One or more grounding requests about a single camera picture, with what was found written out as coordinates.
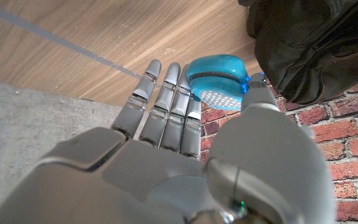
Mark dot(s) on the printed brick backdrop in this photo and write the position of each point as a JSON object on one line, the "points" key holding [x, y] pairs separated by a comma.
{"points": [[353, 140]]}

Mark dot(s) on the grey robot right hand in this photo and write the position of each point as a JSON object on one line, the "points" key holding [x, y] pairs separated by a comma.
{"points": [[135, 180]]}

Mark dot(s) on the black backpack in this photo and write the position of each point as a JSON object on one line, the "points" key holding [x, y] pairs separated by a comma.
{"points": [[315, 43]]}

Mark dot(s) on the blue rounded device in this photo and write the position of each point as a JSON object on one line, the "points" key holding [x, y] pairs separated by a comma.
{"points": [[219, 84]]}

